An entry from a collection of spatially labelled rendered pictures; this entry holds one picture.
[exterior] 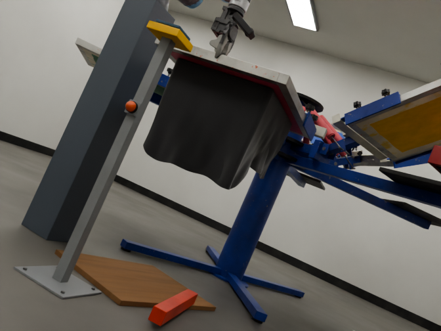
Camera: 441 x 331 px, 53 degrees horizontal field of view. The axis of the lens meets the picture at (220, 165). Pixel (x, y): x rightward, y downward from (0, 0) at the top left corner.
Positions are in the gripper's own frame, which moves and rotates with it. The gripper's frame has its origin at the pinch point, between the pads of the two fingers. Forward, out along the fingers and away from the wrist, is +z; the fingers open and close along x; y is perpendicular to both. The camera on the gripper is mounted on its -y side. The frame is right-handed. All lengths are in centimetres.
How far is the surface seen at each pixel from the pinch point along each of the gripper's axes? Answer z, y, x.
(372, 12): -201, 13, -321
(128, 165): 68, 305, -471
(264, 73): 1.2, -19.8, 1.9
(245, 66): 0.7, -12.0, 1.9
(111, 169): 55, 10, 21
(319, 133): -2, -32, -80
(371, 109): -22, -52, -78
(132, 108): 33.7, 10.4, 24.4
